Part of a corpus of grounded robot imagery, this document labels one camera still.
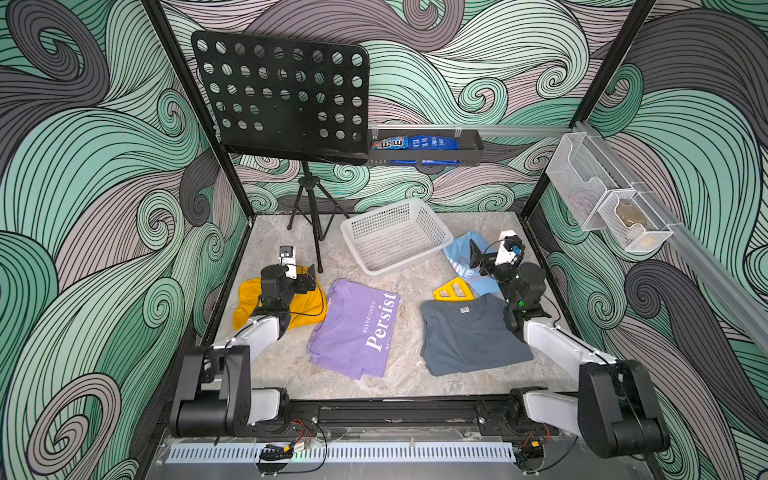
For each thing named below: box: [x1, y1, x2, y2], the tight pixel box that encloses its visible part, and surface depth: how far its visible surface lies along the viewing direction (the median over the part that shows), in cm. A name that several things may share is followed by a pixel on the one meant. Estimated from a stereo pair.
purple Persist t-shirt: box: [308, 278, 400, 381], surface depth 89 cm
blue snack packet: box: [408, 135, 461, 151], surface depth 94 cm
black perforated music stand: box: [191, 31, 370, 274], surface depth 69 cm
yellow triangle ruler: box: [433, 276, 475, 301], surface depth 100 cm
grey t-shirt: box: [420, 293, 534, 377], surface depth 87 cm
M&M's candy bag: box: [371, 136, 409, 150], surface depth 94 cm
